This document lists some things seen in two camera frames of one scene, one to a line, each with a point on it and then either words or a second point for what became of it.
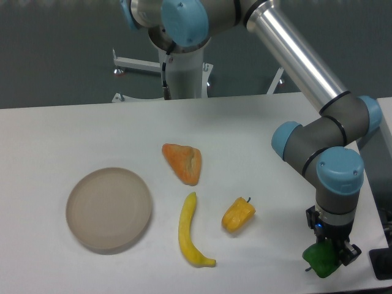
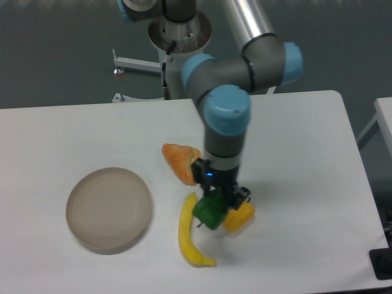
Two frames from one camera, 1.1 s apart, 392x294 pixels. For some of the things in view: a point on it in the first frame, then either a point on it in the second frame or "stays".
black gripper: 324,231 -> 209,177
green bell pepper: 323,258 -> 211,209
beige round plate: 109,210 stays
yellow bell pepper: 238,215 stays
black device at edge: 381,260 stays
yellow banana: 185,236 stays
